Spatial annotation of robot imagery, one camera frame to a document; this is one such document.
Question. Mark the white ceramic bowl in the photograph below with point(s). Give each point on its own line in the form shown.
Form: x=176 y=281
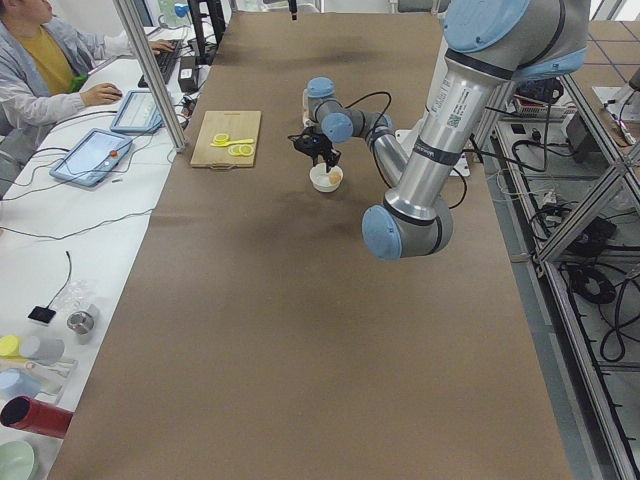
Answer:
x=319 y=178

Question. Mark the aluminium table frame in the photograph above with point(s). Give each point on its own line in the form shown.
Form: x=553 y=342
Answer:
x=562 y=161

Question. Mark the person right hand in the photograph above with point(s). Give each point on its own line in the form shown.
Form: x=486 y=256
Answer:
x=98 y=95

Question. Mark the person left hand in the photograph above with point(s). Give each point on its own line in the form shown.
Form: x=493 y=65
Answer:
x=160 y=46

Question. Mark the blue teach pendant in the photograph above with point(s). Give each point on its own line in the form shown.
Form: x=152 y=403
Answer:
x=92 y=158
x=137 y=114

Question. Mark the yellow cup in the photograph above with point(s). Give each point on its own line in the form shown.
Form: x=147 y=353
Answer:
x=10 y=346

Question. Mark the far blue teach pendant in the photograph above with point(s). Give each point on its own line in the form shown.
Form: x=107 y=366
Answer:
x=137 y=114

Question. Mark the black keyboard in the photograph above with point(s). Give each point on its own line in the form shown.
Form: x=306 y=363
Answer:
x=167 y=60

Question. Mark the steel cup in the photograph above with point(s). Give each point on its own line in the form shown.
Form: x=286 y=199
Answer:
x=82 y=323

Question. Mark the near blue teach pendant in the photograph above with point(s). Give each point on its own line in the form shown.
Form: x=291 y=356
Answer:
x=92 y=158

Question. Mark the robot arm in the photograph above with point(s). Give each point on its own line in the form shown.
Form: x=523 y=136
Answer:
x=489 y=43

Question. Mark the black power adapter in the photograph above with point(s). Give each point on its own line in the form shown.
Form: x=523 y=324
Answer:
x=188 y=76

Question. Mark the clear plastic egg box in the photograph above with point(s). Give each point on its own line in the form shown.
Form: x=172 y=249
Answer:
x=306 y=121

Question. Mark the light blue cup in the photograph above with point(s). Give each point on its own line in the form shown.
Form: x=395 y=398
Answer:
x=15 y=383

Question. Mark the bamboo cutting board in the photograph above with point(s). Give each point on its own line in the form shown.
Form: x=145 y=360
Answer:
x=238 y=125

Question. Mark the grey cup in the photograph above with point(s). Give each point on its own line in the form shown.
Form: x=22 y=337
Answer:
x=46 y=351

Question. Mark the green bowl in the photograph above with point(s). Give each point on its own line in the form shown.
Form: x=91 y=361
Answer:
x=18 y=461

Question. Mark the small black square device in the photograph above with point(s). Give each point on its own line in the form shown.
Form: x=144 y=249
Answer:
x=42 y=315

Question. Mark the white camera stand pole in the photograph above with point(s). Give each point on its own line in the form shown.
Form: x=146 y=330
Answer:
x=407 y=137

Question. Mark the brown egg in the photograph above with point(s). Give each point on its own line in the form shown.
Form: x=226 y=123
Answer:
x=334 y=178

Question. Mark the aluminium frame post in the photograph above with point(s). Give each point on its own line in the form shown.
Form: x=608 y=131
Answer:
x=133 y=27

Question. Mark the lemon slice pair far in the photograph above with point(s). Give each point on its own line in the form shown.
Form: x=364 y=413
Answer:
x=220 y=139

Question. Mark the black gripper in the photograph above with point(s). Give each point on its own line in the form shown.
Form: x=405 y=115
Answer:
x=322 y=149

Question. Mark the lemon slice pair near handle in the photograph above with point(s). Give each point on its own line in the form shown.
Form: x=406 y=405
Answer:
x=241 y=150

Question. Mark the person in grey jacket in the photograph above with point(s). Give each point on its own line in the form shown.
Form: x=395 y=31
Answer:
x=44 y=63

